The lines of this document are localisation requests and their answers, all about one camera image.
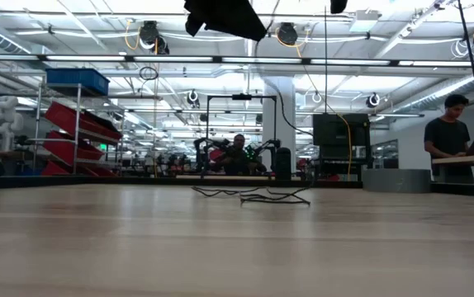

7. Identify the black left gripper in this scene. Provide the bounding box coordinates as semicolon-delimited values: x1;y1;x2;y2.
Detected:
183;0;268;42

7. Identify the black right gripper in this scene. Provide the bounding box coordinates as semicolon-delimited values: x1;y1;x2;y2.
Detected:
329;0;349;15

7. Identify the thin black cord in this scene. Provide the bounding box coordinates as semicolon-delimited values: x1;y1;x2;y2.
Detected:
191;0;318;206

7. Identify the white column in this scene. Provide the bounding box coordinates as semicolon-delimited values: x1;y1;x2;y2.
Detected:
263;75;297;174

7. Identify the black equipment cart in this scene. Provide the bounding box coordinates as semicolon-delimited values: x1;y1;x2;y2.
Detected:
311;112;372;177

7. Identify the person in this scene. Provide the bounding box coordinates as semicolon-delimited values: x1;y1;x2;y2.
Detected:
214;134;268;177
423;93;474;186

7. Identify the long light strip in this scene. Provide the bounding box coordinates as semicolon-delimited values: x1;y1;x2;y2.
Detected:
0;53;474;68

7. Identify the black cylindrical stand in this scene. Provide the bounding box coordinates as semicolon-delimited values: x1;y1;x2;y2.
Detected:
274;146;293;181

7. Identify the blue storage bin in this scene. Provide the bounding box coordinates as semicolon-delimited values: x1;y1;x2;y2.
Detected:
45;67;111;97

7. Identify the metal shelf rack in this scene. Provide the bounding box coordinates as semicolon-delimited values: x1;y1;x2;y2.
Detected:
30;82;125;177

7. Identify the long wooden table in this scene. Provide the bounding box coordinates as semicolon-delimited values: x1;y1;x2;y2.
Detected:
432;153;474;186

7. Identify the red storage bin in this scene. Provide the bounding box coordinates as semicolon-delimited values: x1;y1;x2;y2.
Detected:
40;159;119;178
45;101;124;146
41;130;105;166

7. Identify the black robot station frame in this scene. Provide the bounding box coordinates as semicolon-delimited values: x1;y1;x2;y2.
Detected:
205;92;278;177

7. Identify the yellow drop cable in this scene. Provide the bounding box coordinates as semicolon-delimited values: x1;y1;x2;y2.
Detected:
273;26;353;177

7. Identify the grey duct tape roll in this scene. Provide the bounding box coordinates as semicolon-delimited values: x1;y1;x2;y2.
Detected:
362;167;432;194

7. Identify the black aluminium table frame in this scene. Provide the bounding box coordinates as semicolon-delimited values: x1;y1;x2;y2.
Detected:
0;175;474;198

